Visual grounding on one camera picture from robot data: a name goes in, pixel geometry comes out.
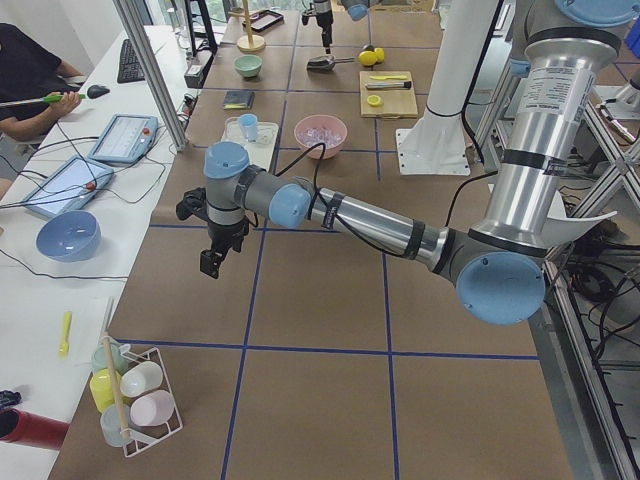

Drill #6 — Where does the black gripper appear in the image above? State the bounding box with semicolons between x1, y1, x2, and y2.
175;187;250;279
301;0;333;54

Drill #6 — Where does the steel ice scoop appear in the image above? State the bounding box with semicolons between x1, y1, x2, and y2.
306;55;355;72

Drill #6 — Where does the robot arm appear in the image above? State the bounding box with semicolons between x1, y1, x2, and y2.
301;0;376;54
176;1;639;325

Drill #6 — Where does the pink ice bowl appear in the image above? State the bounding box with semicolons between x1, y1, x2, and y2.
294;114;348;159

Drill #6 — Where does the pile of ice cubes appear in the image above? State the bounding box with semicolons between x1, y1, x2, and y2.
297;127;344;149

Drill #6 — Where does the light blue plastic cup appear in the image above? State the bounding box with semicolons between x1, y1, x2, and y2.
237;113;259;143

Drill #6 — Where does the white cup in rack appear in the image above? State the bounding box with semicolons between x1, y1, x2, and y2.
120;361;164;398

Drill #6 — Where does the green cup in rack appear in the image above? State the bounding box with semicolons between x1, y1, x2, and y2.
90;342;126;375

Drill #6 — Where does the pink cup in rack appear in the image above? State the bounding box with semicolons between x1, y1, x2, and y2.
130;390;175;427

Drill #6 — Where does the yellow cup in rack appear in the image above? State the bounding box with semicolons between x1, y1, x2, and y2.
89;369;115;413

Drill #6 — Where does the clear cup in rack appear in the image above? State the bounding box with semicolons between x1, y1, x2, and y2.
100;404;131;447

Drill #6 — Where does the yellow lemon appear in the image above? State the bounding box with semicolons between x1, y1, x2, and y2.
358;50;378;67
374;47;386;63

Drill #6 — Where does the steel muddler rod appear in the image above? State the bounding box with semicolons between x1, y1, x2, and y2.
365;81;412;91

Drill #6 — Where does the lemon slice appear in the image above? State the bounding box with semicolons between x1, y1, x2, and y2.
366;95;384;108

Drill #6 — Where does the wooden stand base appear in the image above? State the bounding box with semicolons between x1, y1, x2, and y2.
236;0;266;54

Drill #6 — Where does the green ceramic bowl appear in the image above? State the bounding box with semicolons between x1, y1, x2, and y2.
234;54;263;79

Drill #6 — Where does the yellow plastic knife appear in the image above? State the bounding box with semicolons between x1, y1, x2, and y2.
369;75;408;81

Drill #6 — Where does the wooden cutting board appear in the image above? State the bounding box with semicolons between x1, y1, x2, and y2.
359;71;418;118

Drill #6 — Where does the cream bear tray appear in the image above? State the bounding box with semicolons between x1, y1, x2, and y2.
222;117;279;171

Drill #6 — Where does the teach pendant tablet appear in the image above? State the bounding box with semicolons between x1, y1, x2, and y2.
88;114;159;165
21;155;114;218

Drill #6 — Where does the blue bowl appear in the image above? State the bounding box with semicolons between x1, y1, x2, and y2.
36;210;102;263

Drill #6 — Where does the black power adapter box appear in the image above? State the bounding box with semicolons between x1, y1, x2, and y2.
184;50;214;89

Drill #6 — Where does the black computer mouse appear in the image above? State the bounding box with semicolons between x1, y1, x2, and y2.
86;85;110;99

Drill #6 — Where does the black keyboard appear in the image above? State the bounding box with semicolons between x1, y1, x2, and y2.
116;38;145;84

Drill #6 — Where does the yellow plastic spoon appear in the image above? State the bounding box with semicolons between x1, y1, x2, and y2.
58;311;73;358

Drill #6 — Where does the pointer stick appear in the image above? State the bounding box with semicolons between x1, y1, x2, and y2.
0;93;64;108

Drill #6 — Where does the person in black shirt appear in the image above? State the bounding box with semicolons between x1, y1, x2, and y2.
1;23;82;142

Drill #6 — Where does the red cylinder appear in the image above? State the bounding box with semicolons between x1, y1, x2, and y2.
1;409;69;450

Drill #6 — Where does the aluminium frame post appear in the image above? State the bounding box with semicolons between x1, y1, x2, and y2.
113;0;187;152

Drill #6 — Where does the white wire cup rack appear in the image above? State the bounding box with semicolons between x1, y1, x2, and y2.
89;335;183;458

